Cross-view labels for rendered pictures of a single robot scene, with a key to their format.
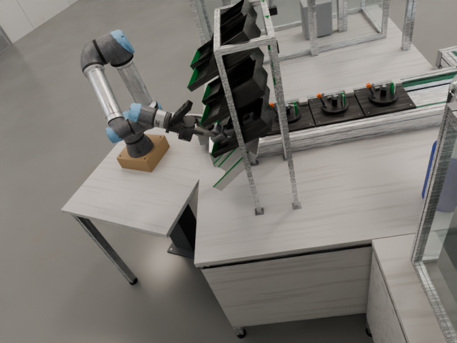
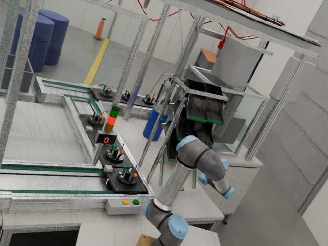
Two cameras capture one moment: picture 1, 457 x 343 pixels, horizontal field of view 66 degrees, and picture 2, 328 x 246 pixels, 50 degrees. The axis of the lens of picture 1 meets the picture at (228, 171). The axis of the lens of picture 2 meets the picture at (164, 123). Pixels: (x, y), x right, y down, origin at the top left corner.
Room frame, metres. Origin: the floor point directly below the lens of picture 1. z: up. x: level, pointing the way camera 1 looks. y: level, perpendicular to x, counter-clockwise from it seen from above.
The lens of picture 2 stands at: (2.96, 1.25, 2.25)
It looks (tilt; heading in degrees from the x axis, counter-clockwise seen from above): 22 degrees down; 223
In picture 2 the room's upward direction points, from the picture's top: 23 degrees clockwise
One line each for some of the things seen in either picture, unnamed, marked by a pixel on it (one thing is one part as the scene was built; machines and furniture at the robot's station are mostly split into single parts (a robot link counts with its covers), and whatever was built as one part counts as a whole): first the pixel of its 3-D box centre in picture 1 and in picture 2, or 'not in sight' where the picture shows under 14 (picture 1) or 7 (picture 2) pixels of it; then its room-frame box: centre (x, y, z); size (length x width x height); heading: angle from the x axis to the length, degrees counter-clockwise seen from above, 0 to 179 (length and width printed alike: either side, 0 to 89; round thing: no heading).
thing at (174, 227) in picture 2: (128, 125); (174, 230); (1.68, 0.44, 1.11); 0.13 x 0.12 x 0.14; 99
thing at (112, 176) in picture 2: not in sight; (126, 180); (1.56, -0.14, 0.96); 0.24 x 0.24 x 0.02; 79
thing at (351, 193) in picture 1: (324, 127); (101, 155); (1.48, -0.58, 0.84); 1.50 x 1.41 x 0.03; 169
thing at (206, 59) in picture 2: not in sight; (210, 71); (-4.20, -4.54, 0.37); 1.34 x 0.69 x 0.74; 55
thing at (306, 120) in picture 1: (287, 109); (115, 152); (1.51, -0.39, 1.01); 0.24 x 0.24 x 0.13; 79
